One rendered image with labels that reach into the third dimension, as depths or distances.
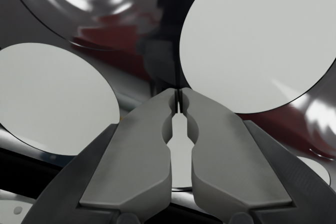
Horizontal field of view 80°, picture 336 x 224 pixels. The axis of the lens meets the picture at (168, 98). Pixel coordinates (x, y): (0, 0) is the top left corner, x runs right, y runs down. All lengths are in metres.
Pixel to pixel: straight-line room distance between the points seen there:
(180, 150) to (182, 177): 0.04
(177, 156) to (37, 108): 0.12
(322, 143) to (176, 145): 0.12
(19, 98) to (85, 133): 0.05
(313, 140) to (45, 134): 0.22
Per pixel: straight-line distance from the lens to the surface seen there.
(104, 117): 0.17
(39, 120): 0.19
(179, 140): 0.17
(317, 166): 0.23
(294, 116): 0.18
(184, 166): 0.19
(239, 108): 0.16
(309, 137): 0.20
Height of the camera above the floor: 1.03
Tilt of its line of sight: 59 degrees down
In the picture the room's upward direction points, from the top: 177 degrees counter-clockwise
